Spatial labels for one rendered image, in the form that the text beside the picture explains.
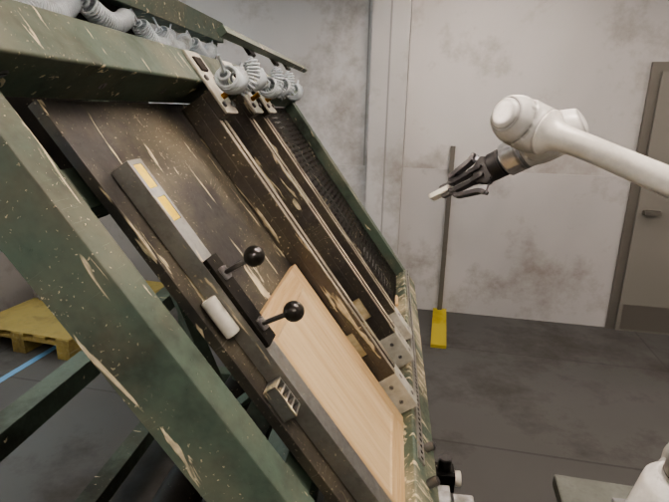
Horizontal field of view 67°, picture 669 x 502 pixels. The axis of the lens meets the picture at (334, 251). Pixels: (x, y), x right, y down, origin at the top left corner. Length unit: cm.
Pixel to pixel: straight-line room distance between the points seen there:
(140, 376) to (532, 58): 411
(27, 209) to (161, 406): 32
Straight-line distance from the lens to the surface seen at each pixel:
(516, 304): 479
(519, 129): 118
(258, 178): 140
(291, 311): 88
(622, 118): 466
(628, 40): 468
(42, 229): 76
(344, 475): 110
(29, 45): 86
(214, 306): 93
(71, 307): 77
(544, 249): 467
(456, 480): 166
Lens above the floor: 177
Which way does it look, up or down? 16 degrees down
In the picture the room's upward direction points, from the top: 1 degrees clockwise
